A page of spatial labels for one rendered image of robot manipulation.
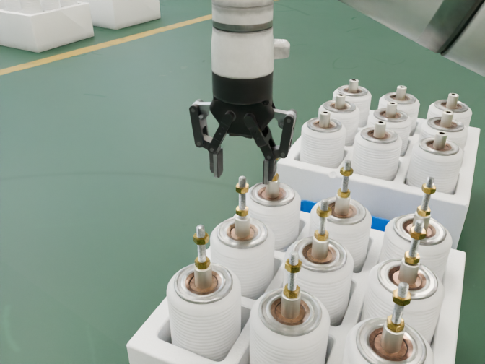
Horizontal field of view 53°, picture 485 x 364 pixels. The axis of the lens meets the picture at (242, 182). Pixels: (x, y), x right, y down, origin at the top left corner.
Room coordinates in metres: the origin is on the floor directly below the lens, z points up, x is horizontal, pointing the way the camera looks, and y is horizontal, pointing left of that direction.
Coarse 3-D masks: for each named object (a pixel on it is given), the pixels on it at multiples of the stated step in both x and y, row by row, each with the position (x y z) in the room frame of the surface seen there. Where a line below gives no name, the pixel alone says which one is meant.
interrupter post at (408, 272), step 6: (402, 264) 0.47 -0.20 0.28; (408, 264) 0.47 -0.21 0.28; (414, 264) 0.47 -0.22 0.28; (402, 270) 0.47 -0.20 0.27; (408, 270) 0.46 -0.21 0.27; (414, 270) 0.46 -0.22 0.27; (402, 276) 0.47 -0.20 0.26; (408, 276) 0.46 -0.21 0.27; (414, 276) 0.46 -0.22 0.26; (408, 282) 0.46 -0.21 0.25; (414, 282) 0.47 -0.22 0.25
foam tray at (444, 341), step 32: (448, 256) 0.60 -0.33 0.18; (352, 288) 0.55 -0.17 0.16; (448, 288) 0.53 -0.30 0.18; (160, 320) 0.47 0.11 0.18; (352, 320) 0.47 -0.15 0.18; (448, 320) 0.47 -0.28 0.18; (128, 352) 0.43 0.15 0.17; (160, 352) 0.42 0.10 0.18; (192, 352) 0.42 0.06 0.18; (448, 352) 0.42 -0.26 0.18
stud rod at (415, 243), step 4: (416, 220) 0.48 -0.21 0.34; (420, 220) 0.48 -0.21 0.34; (416, 224) 0.47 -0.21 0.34; (420, 224) 0.47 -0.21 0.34; (416, 228) 0.47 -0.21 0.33; (420, 228) 0.47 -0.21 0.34; (416, 232) 0.47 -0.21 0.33; (420, 232) 0.47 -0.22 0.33; (412, 240) 0.47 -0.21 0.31; (416, 240) 0.47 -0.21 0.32; (412, 244) 0.47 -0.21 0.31; (416, 244) 0.47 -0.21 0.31; (412, 248) 0.47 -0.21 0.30; (416, 248) 0.47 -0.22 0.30; (408, 252) 0.47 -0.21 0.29; (412, 252) 0.47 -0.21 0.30; (416, 252) 0.47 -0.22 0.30; (412, 256) 0.47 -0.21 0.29
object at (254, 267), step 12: (216, 228) 0.59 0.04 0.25; (216, 240) 0.56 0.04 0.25; (216, 252) 0.54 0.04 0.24; (228, 252) 0.53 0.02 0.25; (240, 252) 0.53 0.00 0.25; (252, 252) 0.53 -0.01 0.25; (264, 252) 0.54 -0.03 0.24; (228, 264) 0.53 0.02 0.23; (240, 264) 0.53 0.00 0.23; (252, 264) 0.53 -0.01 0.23; (264, 264) 0.54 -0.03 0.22; (240, 276) 0.53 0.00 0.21; (252, 276) 0.53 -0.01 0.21; (264, 276) 0.54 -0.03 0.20; (252, 288) 0.53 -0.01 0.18; (264, 288) 0.54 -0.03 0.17
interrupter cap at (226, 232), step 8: (224, 224) 0.59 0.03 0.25; (232, 224) 0.59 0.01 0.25; (256, 224) 0.59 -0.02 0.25; (264, 224) 0.59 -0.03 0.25; (224, 232) 0.57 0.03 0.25; (232, 232) 0.57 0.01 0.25; (256, 232) 0.57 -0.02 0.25; (264, 232) 0.57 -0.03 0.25; (224, 240) 0.55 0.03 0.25; (232, 240) 0.55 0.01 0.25; (240, 240) 0.55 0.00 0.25; (248, 240) 0.55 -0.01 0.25; (256, 240) 0.55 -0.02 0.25; (264, 240) 0.55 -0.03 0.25; (240, 248) 0.54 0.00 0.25
